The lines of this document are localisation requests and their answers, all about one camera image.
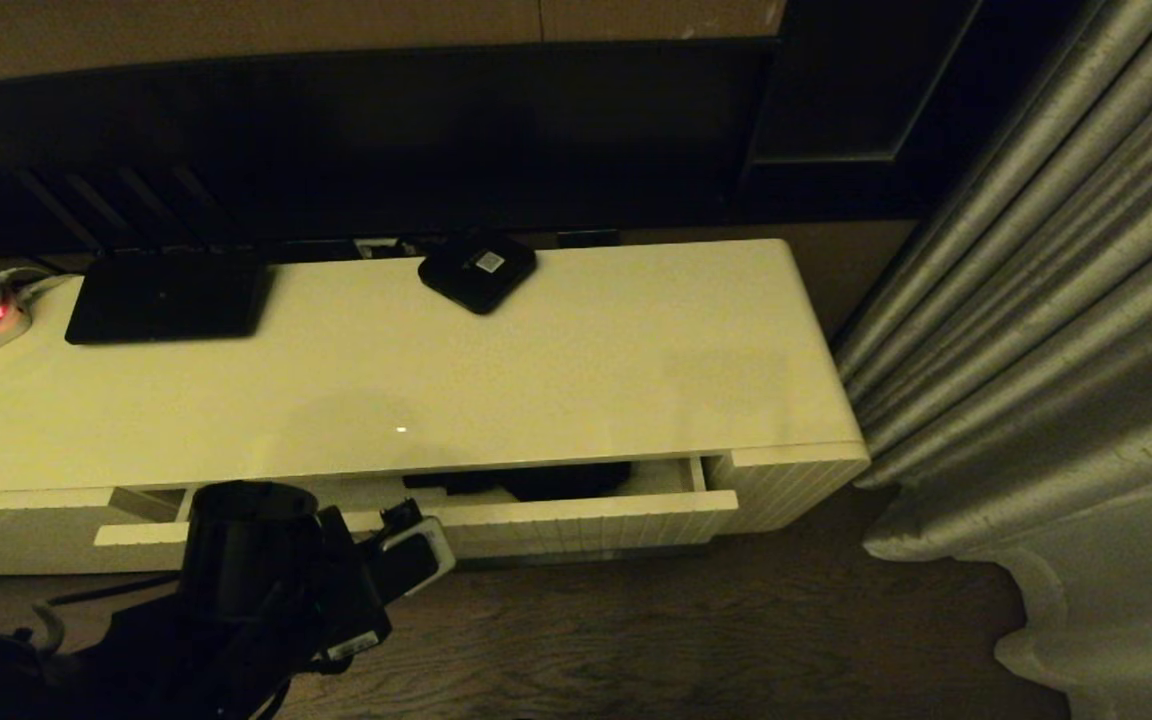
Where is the cream white ribbed drawer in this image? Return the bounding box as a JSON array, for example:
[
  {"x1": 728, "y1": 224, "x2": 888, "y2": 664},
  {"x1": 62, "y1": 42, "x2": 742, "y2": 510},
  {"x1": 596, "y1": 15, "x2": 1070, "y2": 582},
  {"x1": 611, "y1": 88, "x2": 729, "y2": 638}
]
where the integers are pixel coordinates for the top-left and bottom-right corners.
[{"x1": 94, "y1": 455, "x2": 740, "y2": 563}]

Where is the small black square box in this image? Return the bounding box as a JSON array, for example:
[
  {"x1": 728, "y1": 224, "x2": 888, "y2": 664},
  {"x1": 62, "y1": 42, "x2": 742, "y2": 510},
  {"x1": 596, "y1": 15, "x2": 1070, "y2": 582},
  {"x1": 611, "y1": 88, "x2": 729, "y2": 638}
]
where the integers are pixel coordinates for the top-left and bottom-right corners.
[{"x1": 417, "y1": 232, "x2": 539, "y2": 317}]

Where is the black wifi router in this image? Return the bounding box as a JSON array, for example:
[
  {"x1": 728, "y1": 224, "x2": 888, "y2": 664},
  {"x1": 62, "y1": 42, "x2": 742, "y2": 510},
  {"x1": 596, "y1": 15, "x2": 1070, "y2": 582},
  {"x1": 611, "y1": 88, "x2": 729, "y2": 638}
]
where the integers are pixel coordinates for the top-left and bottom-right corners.
[{"x1": 14, "y1": 165, "x2": 272, "y2": 347}]

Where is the white tv cabinet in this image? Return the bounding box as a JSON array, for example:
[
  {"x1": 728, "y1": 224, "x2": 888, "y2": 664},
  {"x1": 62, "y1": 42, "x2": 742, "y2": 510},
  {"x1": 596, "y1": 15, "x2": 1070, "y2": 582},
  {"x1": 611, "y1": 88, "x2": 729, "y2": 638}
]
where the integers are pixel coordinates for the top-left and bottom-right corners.
[{"x1": 0, "y1": 238, "x2": 872, "y2": 576}]

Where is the dark framed wall panel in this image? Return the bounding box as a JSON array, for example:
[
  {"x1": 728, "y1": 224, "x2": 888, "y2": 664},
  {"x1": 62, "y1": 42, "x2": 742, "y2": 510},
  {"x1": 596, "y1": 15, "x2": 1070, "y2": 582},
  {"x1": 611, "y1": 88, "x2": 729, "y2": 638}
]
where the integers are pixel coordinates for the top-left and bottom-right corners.
[{"x1": 736, "y1": 0, "x2": 1087, "y2": 223}]

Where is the black umbrella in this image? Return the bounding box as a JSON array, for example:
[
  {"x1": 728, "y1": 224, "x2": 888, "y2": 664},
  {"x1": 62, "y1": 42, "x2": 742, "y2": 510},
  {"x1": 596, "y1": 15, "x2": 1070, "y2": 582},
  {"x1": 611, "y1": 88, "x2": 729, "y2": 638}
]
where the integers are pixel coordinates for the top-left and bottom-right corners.
[{"x1": 402, "y1": 461, "x2": 635, "y2": 502}]

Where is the black television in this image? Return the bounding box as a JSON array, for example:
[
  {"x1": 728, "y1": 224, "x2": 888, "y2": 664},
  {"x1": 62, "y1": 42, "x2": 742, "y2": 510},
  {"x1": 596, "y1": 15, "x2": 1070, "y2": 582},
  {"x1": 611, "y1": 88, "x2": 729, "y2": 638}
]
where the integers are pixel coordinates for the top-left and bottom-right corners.
[{"x1": 0, "y1": 38, "x2": 777, "y2": 261}]

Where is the white power strip cable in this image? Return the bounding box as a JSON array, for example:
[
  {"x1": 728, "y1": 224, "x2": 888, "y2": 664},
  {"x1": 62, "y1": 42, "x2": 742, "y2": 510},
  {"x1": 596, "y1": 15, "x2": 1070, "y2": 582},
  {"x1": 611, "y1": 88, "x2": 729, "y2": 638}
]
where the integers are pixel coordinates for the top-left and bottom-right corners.
[{"x1": 0, "y1": 265, "x2": 82, "y2": 299}]

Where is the grey pleated curtain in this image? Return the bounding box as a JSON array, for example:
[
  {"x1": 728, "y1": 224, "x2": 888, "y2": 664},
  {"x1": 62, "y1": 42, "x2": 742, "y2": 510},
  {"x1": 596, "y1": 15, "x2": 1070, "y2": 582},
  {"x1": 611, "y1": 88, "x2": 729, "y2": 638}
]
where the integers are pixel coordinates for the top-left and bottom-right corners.
[{"x1": 831, "y1": 0, "x2": 1152, "y2": 720}]

